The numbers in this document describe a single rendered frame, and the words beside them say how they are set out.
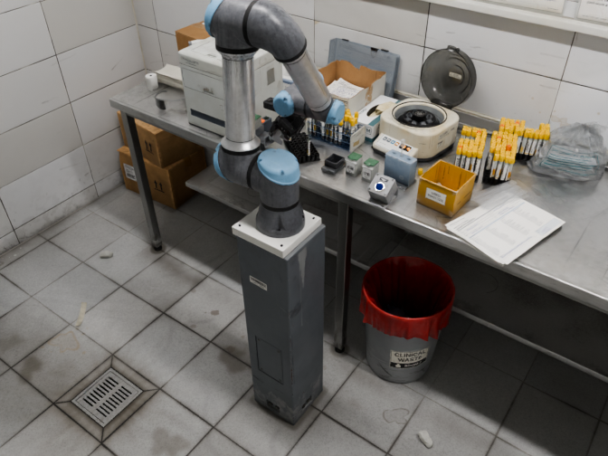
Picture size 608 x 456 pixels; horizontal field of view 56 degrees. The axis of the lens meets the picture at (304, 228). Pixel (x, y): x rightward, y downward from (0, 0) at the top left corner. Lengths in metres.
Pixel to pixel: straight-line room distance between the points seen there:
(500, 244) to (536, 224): 0.16
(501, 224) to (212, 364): 1.35
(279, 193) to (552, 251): 0.82
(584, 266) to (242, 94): 1.07
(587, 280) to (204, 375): 1.53
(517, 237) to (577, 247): 0.17
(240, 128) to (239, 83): 0.13
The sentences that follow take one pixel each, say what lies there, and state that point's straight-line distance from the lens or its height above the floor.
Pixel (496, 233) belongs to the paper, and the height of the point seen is 0.89.
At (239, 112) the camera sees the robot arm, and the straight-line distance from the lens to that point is 1.60.
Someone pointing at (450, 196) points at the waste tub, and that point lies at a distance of 1.82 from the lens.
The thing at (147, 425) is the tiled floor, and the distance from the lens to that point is 2.43.
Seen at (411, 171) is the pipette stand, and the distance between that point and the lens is 1.92.
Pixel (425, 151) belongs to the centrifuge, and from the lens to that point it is 2.08.
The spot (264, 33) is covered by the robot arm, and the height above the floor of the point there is 1.49.
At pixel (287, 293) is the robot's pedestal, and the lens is 1.76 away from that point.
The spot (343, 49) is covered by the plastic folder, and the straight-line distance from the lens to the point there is 2.54.
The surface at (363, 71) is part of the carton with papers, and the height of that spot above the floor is 1.00.
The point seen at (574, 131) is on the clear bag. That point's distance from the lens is 2.12.
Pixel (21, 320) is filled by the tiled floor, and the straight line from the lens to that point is 2.98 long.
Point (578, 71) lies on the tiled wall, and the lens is 2.19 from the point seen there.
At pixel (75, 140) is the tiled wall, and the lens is 3.39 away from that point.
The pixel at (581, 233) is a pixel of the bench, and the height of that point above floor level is 0.87.
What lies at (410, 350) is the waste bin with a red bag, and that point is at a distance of 2.27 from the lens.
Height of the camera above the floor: 2.00
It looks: 39 degrees down
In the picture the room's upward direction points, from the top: 1 degrees counter-clockwise
